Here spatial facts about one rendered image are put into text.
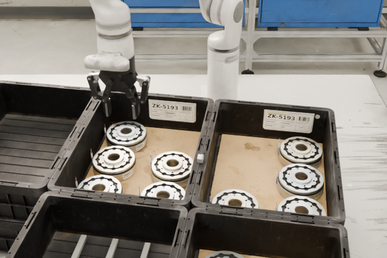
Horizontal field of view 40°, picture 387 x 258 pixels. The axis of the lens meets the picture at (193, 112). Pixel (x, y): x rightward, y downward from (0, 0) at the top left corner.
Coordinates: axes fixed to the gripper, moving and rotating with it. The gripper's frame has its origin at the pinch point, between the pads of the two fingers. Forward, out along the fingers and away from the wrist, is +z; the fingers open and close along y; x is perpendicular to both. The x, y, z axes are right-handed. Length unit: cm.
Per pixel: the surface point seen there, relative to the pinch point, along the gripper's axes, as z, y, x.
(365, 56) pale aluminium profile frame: 86, -86, -208
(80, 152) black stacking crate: 10.9, 9.8, 3.0
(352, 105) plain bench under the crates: 30, -59, -60
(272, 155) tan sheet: 17.4, -34.1, -12.2
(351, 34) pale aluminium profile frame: 72, -74, -207
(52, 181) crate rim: 7.4, 10.2, 17.5
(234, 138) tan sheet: 17.4, -24.1, -17.5
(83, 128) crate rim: 7.6, 10.6, -2.2
